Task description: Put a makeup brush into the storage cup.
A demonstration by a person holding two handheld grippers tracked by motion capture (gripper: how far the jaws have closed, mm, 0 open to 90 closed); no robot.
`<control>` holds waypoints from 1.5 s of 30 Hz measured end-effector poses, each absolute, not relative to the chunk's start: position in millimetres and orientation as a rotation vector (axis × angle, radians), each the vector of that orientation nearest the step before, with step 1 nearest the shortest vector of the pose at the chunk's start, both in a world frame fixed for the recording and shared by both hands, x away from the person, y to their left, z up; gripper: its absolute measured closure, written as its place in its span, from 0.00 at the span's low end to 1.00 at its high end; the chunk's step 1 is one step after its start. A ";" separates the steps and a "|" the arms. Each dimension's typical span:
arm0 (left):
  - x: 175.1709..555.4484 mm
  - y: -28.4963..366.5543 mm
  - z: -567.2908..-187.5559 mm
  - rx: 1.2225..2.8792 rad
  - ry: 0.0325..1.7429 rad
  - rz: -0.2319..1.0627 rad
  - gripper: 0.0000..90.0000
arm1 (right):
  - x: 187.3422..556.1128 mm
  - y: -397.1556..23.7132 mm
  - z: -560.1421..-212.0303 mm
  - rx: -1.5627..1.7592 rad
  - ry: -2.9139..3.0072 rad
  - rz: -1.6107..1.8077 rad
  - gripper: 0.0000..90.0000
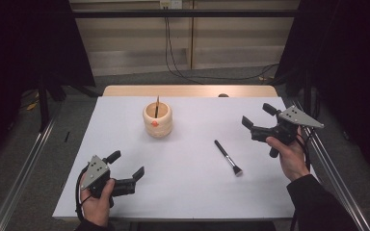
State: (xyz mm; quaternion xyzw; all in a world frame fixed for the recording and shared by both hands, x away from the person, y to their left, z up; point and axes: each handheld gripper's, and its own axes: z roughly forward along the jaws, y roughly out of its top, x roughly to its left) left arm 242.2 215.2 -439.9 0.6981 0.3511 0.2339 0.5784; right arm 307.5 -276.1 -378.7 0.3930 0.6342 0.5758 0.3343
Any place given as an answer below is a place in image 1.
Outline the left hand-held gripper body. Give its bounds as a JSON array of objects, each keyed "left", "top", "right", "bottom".
[{"left": 80, "top": 154, "right": 138, "bottom": 209}]

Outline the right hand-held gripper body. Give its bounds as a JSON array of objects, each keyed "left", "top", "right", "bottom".
[{"left": 250, "top": 105, "right": 325, "bottom": 159}]

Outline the black makeup brush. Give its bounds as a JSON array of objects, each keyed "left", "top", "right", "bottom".
[{"left": 214, "top": 140, "right": 244, "bottom": 178}]

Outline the cream round brush holder cup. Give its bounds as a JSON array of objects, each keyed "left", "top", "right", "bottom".
[{"left": 142, "top": 101, "right": 173, "bottom": 140}]

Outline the person's left hand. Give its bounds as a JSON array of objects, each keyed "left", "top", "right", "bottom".
[{"left": 80, "top": 174, "right": 117, "bottom": 228}]

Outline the person's right hand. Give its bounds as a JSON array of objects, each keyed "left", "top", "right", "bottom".
[{"left": 265, "top": 126, "right": 311, "bottom": 182}]

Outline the black metal stand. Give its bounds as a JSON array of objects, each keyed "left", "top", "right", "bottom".
[
  {"left": 38, "top": 75, "right": 51, "bottom": 133},
  {"left": 303, "top": 68, "right": 313, "bottom": 123}
]

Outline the white table cover board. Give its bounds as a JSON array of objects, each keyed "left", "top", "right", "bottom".
[{"left": 52, "top": 95, "right": 319, "bottom": 222}]

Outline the wooden table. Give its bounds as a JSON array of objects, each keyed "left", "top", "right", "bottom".
[{"left": 102, "top": 85, "right": 278, "bottom": 98}]

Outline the black curtain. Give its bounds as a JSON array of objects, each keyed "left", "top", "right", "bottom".
[
  {"left": 0, "top": 0, "right": 96, "bottom": 167},
  {"left": 274, "top": 0, "right": 370, "bottom": 186}
]

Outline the small yellow object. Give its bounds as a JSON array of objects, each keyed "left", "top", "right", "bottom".
[{"left": 25, "top": 100, "right": 40, "bottom": 112}]

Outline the left hand-held gripper cable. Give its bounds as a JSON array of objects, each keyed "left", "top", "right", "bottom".
[{"left": 74, "top": 163, "right": 93, "bottom": 222}]

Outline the hand-held gripper cable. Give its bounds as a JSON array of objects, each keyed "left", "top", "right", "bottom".
[
  {"left": 74, "top": 163, "right": 93, "bottom": 222},
  {"left": 295, "top": 126, "right": 312, "bottom": 172}
]

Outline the right hand-held gripper cable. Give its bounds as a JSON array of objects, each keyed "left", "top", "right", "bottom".
[{"left": 295, "top": 126, "right": 312, "bottom": 172}]

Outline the black wall cable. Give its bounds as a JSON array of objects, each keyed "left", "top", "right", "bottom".
[
  {"left": 167, "top": 16, "right": 280, "bottom": 81},
  {"left": 164, "top": 16, "right": 205, "bottom": 86}
]

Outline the aluminium floor rail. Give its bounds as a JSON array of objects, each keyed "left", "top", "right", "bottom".
[
  {"left": 0, "top": 105, "right": 62, "bottom": 231},
  {"left": 290, "top": 98, "right": 370, "bottom": 231}
]

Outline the black horizontal frame bar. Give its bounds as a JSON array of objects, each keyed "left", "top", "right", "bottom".
[{"left": 71, "top": 9, "right": 300, "bottom": 18}]

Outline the white wall socket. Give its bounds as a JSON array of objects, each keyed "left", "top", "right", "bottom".
[{"left": 159, "top": 0, "right": 183, "bottom": 10}]

